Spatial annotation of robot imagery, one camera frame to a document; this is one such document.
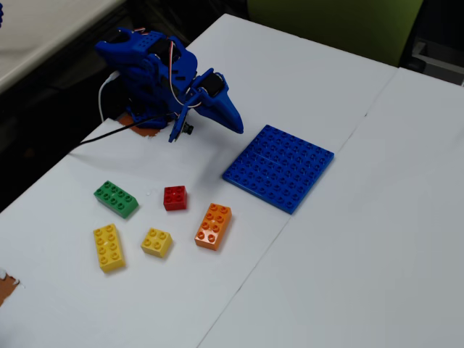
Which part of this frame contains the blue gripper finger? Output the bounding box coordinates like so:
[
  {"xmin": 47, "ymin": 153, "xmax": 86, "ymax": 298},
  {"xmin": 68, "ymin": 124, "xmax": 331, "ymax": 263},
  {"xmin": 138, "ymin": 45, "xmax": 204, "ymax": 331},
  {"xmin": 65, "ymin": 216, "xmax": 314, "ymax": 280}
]
[{"xmin": 202, "ymin": 90, "xmax": 245, "ymax": 135}]

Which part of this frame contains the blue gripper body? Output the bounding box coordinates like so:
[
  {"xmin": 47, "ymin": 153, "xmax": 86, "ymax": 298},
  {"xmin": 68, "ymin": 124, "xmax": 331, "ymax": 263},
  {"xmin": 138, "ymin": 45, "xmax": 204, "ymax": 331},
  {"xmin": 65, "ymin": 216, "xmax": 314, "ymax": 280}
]
[{"xmin": 187, "ymin": 67, "xmax": 230, "ymax": 102}]

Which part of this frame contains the yellow 2x2 block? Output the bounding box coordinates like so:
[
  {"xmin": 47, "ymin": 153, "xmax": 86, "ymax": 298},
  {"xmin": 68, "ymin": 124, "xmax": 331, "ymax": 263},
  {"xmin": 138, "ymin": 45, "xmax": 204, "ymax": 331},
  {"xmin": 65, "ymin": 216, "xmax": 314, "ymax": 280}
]
[{"xmin": 140, "ymin": 227, "xmax": 173, "ymax": 259}]

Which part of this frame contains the brown patch under robot base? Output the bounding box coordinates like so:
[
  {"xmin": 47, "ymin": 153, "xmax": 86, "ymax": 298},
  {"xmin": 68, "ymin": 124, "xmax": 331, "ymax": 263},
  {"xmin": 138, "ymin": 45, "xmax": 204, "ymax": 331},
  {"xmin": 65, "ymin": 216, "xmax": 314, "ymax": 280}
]
[{"xmin": 117, "ymin": 112, "xmax": 162, "ymax": 139}]

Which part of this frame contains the red 2x2 block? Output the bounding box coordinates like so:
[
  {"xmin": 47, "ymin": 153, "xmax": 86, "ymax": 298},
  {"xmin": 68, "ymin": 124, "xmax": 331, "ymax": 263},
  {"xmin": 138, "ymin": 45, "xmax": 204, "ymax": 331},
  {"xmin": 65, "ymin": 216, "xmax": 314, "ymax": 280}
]
[{"xmin": 162, "ymin": 185, "xmax": 189, "ymax": 212}]

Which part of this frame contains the orange 2x4 block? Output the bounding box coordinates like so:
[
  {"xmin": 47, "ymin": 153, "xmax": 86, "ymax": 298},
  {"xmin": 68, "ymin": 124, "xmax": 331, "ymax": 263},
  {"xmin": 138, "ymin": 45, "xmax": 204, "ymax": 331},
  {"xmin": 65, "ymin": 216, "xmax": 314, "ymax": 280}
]
[{"xmin": 194, "ymin": 202, "xmax": 233, "ymax": 252}]

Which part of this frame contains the green 2x4 block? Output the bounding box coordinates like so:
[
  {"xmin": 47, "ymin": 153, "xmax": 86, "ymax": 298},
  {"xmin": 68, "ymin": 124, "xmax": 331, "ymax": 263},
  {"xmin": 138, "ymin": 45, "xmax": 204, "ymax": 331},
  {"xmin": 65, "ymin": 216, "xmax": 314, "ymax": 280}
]
[{"xmin": 93, "ymin": 180, "xmax": 140, "ymax": 220}]

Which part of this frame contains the yellow 2x4 block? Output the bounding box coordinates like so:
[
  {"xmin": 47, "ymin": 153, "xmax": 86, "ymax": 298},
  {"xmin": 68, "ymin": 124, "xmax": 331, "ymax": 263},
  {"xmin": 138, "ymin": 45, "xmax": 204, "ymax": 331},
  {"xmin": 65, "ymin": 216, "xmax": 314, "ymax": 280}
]
[{"xmin": 93, "ymin": 223, "xmax": 127, "ymax": 274}]

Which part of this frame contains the white background table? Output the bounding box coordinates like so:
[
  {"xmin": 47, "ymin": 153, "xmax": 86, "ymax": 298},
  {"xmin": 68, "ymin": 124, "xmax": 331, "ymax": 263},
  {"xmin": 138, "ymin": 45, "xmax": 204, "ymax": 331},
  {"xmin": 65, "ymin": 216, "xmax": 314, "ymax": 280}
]
[{"xmin": 0, "ymin": 0, "xmax": 126, "ymax": 94}]

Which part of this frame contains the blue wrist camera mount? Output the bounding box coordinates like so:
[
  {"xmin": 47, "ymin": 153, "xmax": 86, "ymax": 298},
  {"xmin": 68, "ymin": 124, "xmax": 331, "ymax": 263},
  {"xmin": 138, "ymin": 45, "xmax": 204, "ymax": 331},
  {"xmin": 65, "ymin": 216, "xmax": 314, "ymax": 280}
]
[{"xmin": 167, "ymin": 103, "xmax": 196, "ymax": 144}]

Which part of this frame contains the blue 8x8 base plate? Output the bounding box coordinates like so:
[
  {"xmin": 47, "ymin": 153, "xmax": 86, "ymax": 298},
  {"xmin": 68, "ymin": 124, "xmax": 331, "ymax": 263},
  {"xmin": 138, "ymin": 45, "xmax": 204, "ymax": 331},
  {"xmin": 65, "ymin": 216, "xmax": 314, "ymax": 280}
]
[{"xmin": 222, "ymin": 124, "xmax": 335, "ymax": 215}]

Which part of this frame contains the white cable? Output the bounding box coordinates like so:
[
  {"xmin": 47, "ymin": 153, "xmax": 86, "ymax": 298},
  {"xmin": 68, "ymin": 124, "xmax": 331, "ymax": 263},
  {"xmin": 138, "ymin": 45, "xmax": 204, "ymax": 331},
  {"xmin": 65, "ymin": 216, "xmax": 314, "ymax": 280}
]
[{"xmin": 98, "ymin": 70, "xmax": 121, "ymax": 123}]

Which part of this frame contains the black cable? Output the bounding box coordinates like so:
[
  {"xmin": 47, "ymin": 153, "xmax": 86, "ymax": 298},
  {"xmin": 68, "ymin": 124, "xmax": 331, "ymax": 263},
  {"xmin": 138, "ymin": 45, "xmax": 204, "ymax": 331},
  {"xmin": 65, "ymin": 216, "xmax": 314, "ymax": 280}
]
[{"xmin": 68, "ymin": 115, "xmax": 164, "ymax": 156}]

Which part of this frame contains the grey metal frame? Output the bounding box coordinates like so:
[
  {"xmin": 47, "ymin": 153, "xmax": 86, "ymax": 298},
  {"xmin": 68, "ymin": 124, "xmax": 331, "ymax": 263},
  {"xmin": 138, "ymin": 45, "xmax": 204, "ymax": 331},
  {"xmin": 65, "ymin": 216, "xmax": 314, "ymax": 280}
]
[{"xmin": 408, "ymin": 35, "xmax": 464, "ymax": 88}]

